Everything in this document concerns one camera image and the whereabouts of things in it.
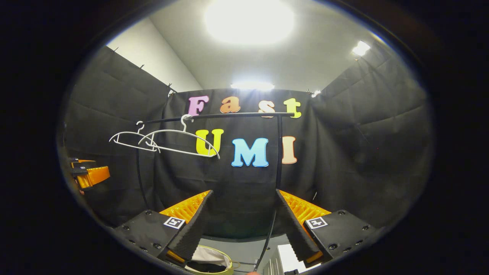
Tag small square ceiling light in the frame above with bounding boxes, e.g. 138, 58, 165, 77
351, 41, 371, 57

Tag large white clothes hanger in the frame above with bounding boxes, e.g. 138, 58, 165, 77
138, 114, 221, 160

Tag small white clothes hanger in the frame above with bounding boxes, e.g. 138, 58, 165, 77
108, 121, 161, 153

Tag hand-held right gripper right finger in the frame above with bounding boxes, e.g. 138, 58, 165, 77
275, 189, 379, 269

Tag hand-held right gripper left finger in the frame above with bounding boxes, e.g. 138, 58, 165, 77
114, 189, 216, 268

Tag black backdrop cloth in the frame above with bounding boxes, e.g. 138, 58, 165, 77
61, 38, 434, 239

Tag long strip ceiling light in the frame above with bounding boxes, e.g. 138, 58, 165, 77
230, 81, 275, 91

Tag beige laundry hamper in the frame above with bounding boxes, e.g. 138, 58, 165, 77
185, 245, 235, 275

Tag large round ceiling light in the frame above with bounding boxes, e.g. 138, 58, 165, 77
204, 0, 295, 47

